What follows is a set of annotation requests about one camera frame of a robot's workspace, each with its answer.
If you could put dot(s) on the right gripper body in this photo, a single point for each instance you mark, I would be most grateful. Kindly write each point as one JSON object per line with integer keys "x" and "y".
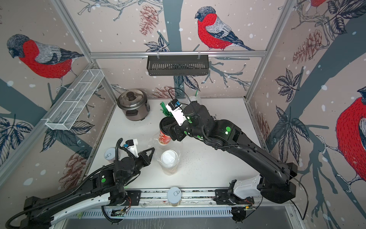
{"x": 199, "y": 133}

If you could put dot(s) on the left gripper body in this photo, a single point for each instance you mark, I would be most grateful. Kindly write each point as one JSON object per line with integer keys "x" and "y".
{"x": 137, "y": 166}

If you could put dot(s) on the red cup black lid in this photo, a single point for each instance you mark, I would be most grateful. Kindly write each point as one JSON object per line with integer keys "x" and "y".
{"x": 163, "y": 139}

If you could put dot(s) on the yellow cup white lid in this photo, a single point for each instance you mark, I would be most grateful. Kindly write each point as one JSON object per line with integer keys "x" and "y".
{"x": 169, "y": 161}

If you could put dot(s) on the clear plastic carrier bag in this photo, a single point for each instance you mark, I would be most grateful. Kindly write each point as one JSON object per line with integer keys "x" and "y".
{"x": 188, "y": 100}

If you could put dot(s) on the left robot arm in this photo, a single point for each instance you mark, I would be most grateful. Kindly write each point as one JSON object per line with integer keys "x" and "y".
{"x": 103, "y": 188}

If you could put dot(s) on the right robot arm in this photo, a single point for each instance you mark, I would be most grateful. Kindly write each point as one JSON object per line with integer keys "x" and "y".
{"x": 274, "y": 179}

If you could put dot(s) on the green straw holder cup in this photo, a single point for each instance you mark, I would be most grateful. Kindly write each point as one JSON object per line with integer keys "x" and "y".
{"x": 165, "y": 111}

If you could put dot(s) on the white can left side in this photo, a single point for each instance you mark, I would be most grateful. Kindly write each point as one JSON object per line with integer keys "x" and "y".
{"x": 110, "y": 155}

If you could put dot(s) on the silver rice cooker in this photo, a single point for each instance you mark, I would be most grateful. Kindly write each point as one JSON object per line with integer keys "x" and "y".
{"x": 134, "y": 104}

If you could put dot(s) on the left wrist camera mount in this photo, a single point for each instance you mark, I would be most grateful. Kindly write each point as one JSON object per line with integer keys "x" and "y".
{"x": 131, "y": 146}

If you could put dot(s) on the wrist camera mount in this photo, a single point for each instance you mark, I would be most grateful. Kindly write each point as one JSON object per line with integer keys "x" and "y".
{"x": 131, "y": 146}
{"x": 174, "y": 107}

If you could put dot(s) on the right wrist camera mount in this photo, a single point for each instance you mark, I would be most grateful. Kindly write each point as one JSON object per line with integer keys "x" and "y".
{"x": 174, "y": 107}

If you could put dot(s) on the can on front rail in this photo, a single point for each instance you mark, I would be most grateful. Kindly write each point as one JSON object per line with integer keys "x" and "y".
{"x": 174, "y": 196}

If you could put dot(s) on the black hanging wire basket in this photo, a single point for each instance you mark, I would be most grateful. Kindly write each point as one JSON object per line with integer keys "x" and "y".
{"x": 176, "y": 65}

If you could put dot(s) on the white mesh wall shelf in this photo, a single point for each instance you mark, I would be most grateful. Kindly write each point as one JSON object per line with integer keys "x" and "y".
{"x": 76, "y": 99}

